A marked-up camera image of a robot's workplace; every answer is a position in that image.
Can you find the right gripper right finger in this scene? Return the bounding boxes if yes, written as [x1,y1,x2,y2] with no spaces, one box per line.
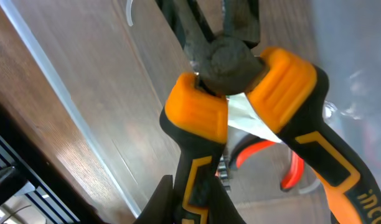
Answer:
[209,177,246,224]

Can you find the orange socket bit holder strip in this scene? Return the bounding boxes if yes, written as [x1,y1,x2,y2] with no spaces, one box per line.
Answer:
[215,156,231,193]

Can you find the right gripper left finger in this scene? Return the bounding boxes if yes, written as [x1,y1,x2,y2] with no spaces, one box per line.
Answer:
[133,175,174,224]

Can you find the clear plastic storage container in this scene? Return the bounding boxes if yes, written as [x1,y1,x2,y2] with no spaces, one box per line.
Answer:
[0,1,381,223]

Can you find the red handled diagonal cutters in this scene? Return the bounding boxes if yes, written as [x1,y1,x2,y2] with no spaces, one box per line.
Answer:
[228,134,304,192]

